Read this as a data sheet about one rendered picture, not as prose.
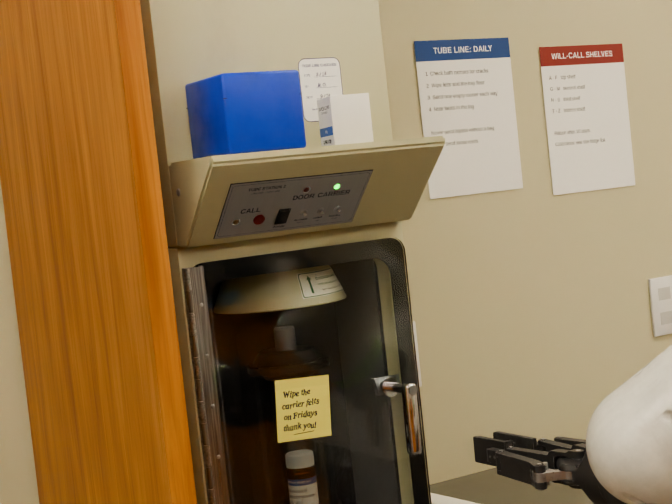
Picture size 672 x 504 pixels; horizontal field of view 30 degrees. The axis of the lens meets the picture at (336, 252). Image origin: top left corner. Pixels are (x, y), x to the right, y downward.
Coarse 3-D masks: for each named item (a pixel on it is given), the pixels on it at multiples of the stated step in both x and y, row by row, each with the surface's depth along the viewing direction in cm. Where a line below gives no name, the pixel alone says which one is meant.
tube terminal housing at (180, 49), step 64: (192, 0) 148; (256, 0) 153; (320, 0) 157; (192, 64) 148; (256, 64) 153; (384, 64) 162; (384, 128) 162; (192, 256) 148; (192, 384) 148; (192, 448) 150
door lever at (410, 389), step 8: (384, 384) 160; (392, 384) 160; (400, 384) 158; (408, 384) 156; (384, 392) 160; (392, 392) 161; (400, 392) 158; (408, 392) 156; (416, 392) 156; (408, 400) 156; (416, 400) 157; (408, 408) 156; (416, 408) 157; (408, 416) 156; (416, 416) 157; (408, 424) 157; (416, 424) 157; (408, 432) 157; (416, 432) 157; (408, 440) 157; (416, 440) 157; (408, 448) 157; (416, 448) 157
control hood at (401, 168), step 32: (192, 160) 141; (224, 160) 138; (256, 160) 140; (288, 160) 142; (320, 160) 145; (352, 160) 147; (384, 160) 150; (416, 160) 153; (192, 192) 142; (224, 192) 141; (384, 192) 154; (416, 192) 158; (192, 224) 143; (352, 224) 156
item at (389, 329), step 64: (256, 256) 151; (320, 256) 156; (384, 256) 160; (256, 320) 151; (320, 320) 156; (384, 320) 160; (256, 384) 151; (256, 448) 151; (320, 448) 155; (384, 448) 160
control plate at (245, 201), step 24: (240, 192) 142; (264, 192) 144; (288, 192) 146; (312, 192) 148; (336, 192) 150; (360, 192) 152; (240, 216) 145; (264, 216) 147; (288, 216) 149; (312, 216) 151; (336, 216) 153
